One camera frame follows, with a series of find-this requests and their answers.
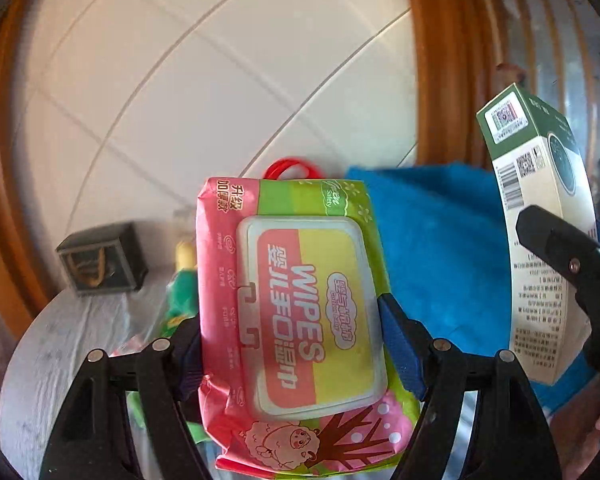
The dark green white carton box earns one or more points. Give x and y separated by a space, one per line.
535 170

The dark gift bag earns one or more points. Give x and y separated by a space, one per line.
102 260

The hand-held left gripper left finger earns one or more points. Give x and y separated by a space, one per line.
187 370

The red plastic case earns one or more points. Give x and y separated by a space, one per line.
292 161

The blue towel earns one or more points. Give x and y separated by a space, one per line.
430 240

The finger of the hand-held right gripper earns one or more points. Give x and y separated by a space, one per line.
550 237

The pink green wet wipes pack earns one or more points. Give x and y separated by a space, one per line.
290 285

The round desktop with plastic cover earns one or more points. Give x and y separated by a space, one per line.
55 360

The wooden lattice window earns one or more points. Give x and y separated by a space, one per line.
545 35

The green yellow plush toy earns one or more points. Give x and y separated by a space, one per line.
182 285

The wooden door frame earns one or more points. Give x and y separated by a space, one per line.
445 60

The curved wooden trim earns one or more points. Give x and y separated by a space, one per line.
5 170

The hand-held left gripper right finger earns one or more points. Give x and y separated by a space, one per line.
402 345

